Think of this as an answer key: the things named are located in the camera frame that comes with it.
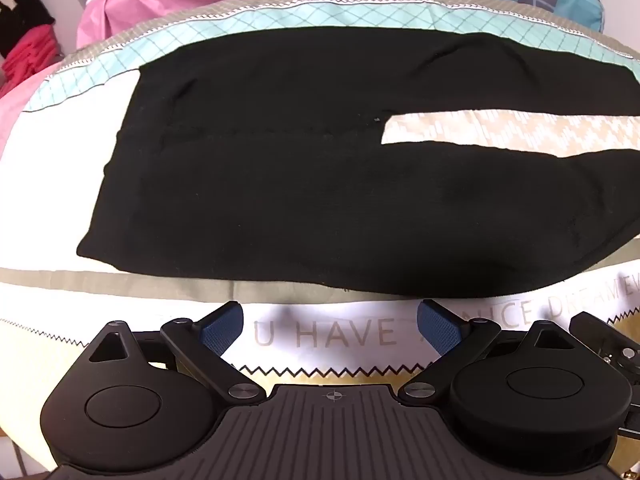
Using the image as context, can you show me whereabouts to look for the red clothes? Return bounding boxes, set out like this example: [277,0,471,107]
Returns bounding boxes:
[0,25,64,87]

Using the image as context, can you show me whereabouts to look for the patterned bed quilt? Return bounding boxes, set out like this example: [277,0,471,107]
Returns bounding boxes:
[0,0,640,476]

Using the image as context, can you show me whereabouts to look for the pink bed sheet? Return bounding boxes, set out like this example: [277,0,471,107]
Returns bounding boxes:
[0,72,52,148]

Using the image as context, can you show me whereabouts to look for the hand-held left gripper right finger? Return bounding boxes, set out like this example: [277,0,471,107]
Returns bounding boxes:
[399,299,577,404]

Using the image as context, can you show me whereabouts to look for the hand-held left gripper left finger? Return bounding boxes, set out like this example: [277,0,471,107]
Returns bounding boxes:
[88,301,266,404]

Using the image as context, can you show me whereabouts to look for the black pants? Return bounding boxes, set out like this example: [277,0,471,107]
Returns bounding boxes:
[76,30,640,297]

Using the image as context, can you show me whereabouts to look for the dark clothes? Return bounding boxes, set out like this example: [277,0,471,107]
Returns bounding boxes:
[0,0,57,58]

